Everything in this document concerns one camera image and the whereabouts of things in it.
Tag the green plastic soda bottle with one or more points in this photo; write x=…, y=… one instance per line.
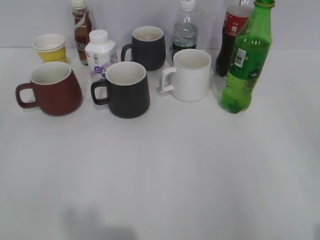
x=251, y=48

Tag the brown tea bottle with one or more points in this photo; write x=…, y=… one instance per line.
x=82, y=28

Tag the cola bottle red label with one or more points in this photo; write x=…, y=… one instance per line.
x=235, y=18

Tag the rear black ceramic mug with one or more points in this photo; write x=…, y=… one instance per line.
x=148, y=47

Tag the white ceramic mug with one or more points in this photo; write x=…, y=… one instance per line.
x=188, y=80

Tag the white yogurt drink bottle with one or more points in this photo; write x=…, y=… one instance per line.
x=101, y=53

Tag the dark red ceramic mug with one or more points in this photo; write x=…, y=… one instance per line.
x=55, y=87

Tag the front black ceramic mug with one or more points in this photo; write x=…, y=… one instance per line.
x=125, y=90

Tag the clear water bottle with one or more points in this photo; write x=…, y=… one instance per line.
x=185, y=29

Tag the yellow paper cup stack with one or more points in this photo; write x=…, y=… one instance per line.
x=50, y=48

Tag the black ceramic mug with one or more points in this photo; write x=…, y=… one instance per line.
x=148, y=47
x=125, y=90

